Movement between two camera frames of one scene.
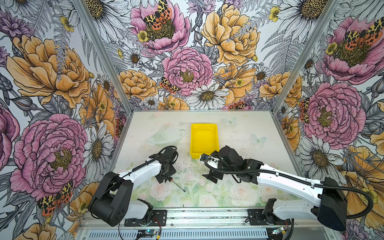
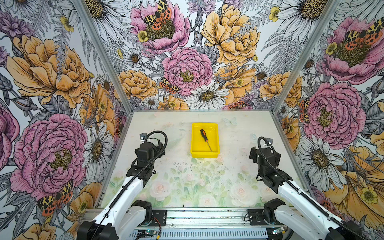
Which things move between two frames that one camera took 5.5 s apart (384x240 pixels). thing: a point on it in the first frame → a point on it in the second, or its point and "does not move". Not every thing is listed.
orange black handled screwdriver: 171,179 → 204,135
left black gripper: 172,172 → 158,149
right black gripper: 213,173 → 253,154
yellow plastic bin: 204,139 does not move
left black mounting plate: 159,218 does not move
